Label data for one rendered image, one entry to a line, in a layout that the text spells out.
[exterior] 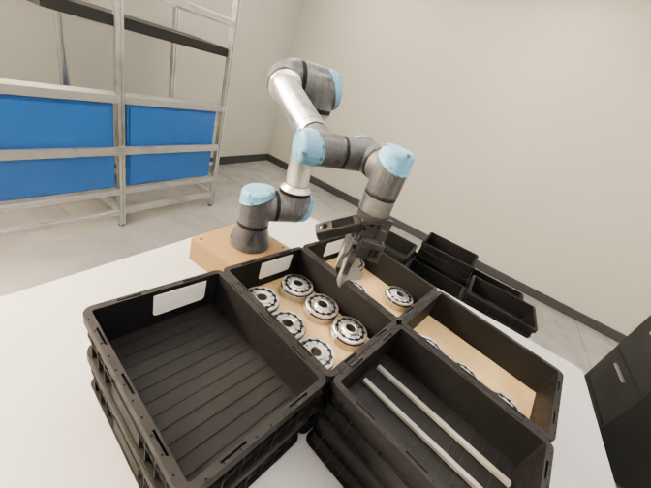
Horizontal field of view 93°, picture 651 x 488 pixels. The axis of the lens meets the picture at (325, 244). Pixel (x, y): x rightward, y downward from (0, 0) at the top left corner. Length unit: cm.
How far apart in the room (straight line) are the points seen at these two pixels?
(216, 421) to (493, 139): 359
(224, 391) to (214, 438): 9
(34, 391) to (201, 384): 36
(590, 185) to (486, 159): 94
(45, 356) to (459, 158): 367
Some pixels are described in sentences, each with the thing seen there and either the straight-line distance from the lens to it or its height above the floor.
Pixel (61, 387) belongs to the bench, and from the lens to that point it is 94.
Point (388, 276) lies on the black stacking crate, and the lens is 120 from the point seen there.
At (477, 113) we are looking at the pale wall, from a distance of 386.
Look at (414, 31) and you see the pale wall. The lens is 413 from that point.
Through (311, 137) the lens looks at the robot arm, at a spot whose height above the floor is 132.
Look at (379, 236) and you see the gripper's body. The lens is 75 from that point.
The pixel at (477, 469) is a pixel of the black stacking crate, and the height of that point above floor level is 83.
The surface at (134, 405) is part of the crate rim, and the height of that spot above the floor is 93.
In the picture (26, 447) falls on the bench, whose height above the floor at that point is 70.
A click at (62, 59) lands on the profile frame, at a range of 303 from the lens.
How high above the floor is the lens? 145
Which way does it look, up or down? 28 degrees down
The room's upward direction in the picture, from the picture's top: 20 degrees clockwise
